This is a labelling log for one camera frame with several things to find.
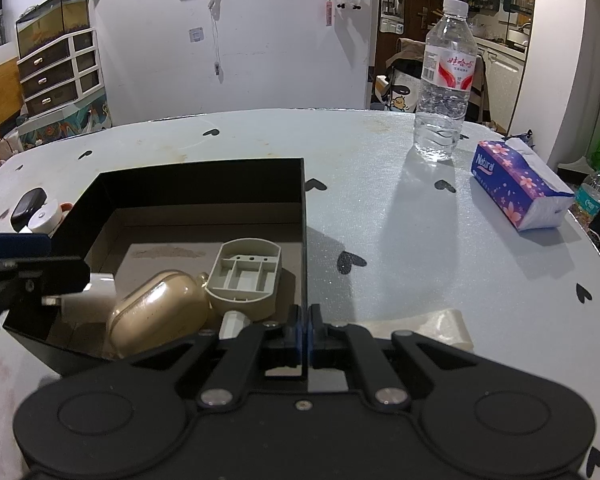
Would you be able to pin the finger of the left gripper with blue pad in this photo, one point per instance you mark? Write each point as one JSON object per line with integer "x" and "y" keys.
{"x": 46, "y": 276}
{"x": 27, "y": 245}

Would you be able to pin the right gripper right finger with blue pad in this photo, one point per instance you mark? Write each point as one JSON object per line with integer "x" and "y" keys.
{"x": 353, "y": 350}

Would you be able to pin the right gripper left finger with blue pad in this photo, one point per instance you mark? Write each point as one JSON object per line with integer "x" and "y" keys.
{"x": 258, "y": 348}

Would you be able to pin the beige plastic brush holder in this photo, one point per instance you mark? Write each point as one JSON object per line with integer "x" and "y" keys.
{"x": 242, "y": 286}

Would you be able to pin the beige earbuds case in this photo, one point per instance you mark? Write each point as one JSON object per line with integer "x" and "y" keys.
{"x": 170, "y": 305}

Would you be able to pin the black cardboard box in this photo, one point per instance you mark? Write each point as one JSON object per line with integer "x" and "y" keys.
{"x": 136, "y": 223}

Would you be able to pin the white wall charger plug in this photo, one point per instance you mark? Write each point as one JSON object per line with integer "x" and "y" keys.
{"x": 93, "y": 305}

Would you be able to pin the black earbuds case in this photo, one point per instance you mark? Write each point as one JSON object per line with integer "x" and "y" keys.
{"x": 27, "y": 206}

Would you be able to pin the white round tape measure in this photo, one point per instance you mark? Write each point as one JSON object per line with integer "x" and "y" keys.
{"x": 45, "y": 220}

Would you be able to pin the pink keyring loop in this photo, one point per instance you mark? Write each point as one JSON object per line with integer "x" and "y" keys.
{"x": 66, "y": 206}

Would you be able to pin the painted colourful cabinet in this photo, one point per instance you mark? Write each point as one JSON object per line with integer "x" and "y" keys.
{"x": 76, "y": 119}

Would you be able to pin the white drawer cabinet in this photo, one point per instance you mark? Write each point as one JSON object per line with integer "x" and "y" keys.
{"x": 62, "y": 72}

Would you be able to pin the glass fish tank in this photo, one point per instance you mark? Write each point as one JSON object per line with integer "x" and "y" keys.
{"x": 48, "y": 21}

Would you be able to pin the purple tissue pack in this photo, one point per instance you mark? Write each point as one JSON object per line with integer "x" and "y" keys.
{"x": 518, "y": 180}

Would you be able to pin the white cartoon tote bag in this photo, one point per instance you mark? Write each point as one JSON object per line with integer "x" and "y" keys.
{"x": 397, "y": 92}

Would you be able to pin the small green label bottle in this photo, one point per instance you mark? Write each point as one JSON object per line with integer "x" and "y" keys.
{"x": 587, "y": 200}

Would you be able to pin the clear plastic water bottle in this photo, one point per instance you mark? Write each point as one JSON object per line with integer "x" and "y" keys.
{"x": 448, "y": 70}

